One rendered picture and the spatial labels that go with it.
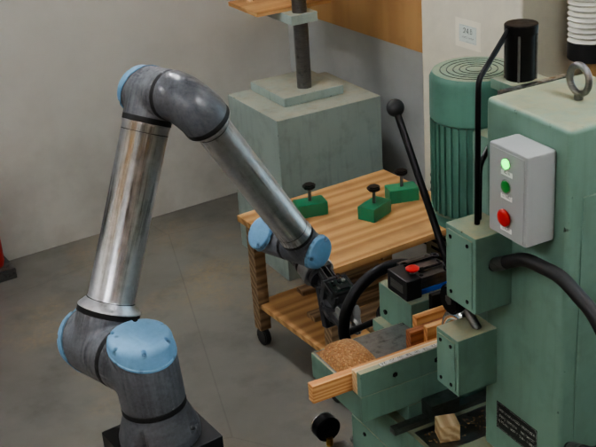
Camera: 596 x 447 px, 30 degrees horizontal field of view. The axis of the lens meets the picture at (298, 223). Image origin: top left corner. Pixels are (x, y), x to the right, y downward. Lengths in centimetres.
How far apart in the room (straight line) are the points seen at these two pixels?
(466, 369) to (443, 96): 51
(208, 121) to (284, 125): 189
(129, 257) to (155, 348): 25
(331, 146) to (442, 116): 240
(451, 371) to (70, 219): 330
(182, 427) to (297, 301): 160
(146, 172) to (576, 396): 110
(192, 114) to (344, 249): 130
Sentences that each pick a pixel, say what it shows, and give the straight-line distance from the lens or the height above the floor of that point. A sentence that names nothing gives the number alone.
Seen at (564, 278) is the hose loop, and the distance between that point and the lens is 183.
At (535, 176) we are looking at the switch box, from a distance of 181.
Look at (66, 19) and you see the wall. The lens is 494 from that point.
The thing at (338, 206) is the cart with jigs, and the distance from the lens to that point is 398.
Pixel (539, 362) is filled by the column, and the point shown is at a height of 107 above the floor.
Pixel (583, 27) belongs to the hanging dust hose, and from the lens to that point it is 361.
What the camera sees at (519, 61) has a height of 156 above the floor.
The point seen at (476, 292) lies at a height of 120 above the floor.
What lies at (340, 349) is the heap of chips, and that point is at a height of 93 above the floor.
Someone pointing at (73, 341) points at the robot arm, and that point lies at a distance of 265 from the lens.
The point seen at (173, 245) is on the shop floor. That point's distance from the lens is 504.
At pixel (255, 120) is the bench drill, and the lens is 451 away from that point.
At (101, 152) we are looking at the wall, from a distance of 514.
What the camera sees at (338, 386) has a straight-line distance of 223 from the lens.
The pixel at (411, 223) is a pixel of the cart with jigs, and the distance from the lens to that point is 382.
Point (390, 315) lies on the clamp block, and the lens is 252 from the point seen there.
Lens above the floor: 214
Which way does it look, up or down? 25 degrees down
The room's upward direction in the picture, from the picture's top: 4 degrees counter-clockwise
